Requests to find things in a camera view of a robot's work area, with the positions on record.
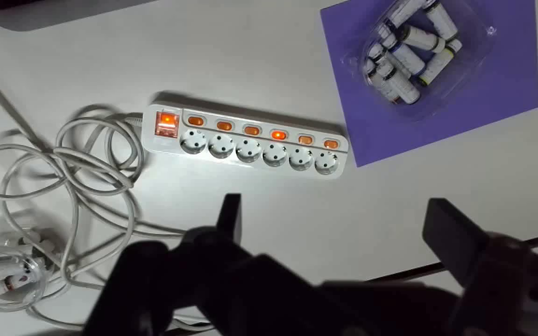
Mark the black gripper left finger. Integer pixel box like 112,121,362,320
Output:
213,192,246,248

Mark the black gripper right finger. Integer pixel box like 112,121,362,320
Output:
420,195,495,289

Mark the white six-socket power strip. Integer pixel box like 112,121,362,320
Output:
140,100,349,180

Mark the white cylindrical tube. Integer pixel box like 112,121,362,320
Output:
364,57,422,106
377,35,428,76
399,24,450,53
385,0,429,29
426,0,459,40
416,37,465,87

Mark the purple paper sheet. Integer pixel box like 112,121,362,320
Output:
319,0,538,167

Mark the clear plastic container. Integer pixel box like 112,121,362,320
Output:
358,0,500,119

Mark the white coiled power cable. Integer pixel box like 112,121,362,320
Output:
0,104,190,326

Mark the grey straight cable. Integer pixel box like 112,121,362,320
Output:
0,55,54,152

